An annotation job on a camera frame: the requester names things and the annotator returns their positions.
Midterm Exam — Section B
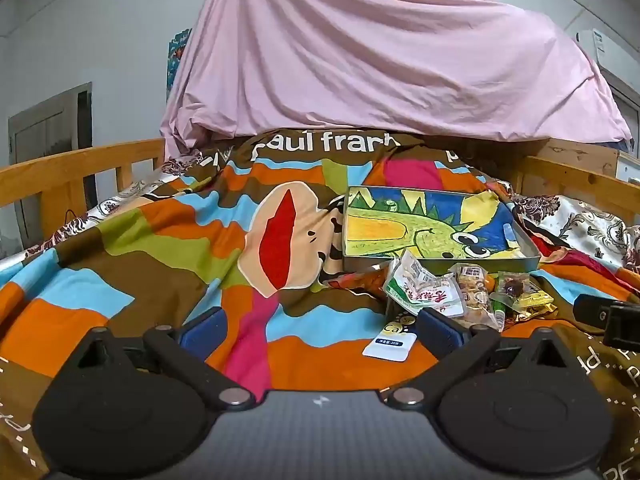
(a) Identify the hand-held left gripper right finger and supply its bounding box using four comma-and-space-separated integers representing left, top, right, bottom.
382, 306, 573, 411

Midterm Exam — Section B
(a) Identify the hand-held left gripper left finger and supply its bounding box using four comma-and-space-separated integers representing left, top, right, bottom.
75, 305, 257, 411

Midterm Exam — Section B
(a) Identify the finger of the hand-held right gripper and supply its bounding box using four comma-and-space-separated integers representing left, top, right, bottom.
603, 302, 640, 352
574, 295, 614, 334

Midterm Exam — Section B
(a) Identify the beige cracker packet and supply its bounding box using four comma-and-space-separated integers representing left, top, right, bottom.
382, 250, 466, 318

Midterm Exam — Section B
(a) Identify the blue white sachet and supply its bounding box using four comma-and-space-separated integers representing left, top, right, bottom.
361, 312, 418, 362

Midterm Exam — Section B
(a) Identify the clear biscuit packet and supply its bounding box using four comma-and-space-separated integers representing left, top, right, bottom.
452, 262, 501, 332

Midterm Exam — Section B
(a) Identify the gold yellow candy packet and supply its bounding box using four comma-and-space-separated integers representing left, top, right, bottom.
510, 292, 558, 322

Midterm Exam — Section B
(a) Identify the clear dark jerky packet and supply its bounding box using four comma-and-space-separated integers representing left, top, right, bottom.
497, 271, 532, 307

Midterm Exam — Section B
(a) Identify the orange snack packet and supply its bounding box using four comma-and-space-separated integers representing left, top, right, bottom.
325, 265, 401, 302

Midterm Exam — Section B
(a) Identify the dinosaur print metal tray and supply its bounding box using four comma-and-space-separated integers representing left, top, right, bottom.
342, 186, 542, 276

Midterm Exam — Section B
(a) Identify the colourful printed blanket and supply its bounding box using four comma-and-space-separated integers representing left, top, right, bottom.
0, 130, 640, 480

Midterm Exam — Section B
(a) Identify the wooden crate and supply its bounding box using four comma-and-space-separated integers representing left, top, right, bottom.
525, 137, 621, 177

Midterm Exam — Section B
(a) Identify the grey door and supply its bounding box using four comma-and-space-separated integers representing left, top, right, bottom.
7, 82, 96, 242

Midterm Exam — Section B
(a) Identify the white air conditioner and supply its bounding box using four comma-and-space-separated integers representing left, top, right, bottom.
575, 27, 640, 73

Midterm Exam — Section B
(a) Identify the pink bed sheet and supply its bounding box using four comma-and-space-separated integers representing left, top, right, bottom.
160, 0, 633, 158

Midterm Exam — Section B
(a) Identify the wooden bed frame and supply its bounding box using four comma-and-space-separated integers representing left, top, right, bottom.
0, 137, 640, 256

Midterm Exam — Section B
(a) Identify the teal wall poster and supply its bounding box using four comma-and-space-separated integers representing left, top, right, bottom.
166, 27, 193, 96

